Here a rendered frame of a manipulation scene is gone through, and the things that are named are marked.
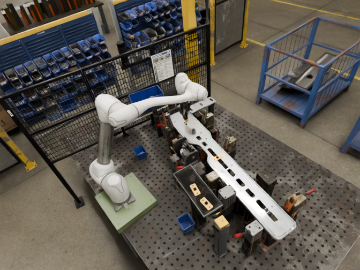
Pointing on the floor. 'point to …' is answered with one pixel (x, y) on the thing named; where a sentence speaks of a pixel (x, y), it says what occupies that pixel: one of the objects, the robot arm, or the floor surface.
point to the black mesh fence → (99, 93)
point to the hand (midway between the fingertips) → (185, 115)
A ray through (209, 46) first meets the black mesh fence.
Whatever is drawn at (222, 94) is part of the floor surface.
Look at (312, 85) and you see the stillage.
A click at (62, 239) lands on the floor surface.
